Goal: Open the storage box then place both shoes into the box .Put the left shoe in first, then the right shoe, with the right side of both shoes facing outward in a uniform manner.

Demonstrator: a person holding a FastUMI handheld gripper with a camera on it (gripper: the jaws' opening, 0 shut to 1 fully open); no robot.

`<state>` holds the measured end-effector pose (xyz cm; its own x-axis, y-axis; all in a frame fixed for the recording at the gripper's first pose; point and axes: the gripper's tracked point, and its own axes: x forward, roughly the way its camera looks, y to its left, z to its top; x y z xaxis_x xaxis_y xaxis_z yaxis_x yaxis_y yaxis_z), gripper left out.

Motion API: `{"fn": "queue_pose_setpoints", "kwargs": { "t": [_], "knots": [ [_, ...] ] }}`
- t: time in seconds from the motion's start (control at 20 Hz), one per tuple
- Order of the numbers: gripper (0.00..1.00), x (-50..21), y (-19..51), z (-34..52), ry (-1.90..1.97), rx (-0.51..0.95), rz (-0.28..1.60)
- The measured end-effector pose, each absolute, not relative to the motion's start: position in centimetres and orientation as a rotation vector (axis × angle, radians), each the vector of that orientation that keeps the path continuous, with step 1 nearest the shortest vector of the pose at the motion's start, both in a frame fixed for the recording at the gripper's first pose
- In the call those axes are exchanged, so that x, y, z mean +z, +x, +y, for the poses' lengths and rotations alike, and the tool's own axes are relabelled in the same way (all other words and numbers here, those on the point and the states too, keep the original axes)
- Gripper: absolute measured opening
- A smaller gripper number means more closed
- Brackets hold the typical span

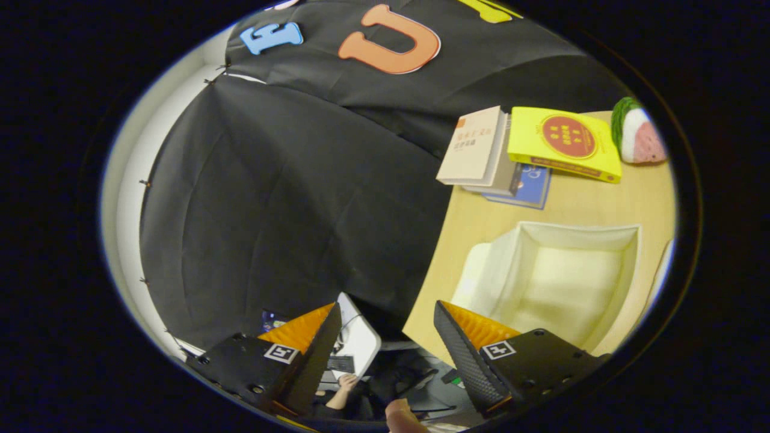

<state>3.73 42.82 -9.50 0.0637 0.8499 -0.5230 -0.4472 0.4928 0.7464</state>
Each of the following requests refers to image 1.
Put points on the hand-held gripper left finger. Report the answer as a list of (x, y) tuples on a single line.
[(310, 367)]

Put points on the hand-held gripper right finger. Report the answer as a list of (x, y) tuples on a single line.
[(466, 361)]

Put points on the cream fabric storage box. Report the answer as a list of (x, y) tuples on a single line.
[(565, 282)]

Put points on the black keyboard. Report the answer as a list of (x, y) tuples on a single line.
[(341, 364)]

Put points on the white desk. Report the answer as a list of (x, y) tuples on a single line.
[(361, 337)]

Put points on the blue computer screen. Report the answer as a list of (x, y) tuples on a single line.
[(272, 319)]

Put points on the blue book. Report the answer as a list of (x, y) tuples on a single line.
[(532, 189)]

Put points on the beige book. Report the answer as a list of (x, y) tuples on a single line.
[(472, 147)]

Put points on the yellow book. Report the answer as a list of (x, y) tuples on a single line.
[(535, 144)]

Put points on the row of black cloth clips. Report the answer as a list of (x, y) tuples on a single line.
[(144, 182)]

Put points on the watermelon plush toy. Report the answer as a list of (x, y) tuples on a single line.
[(640, 141)]

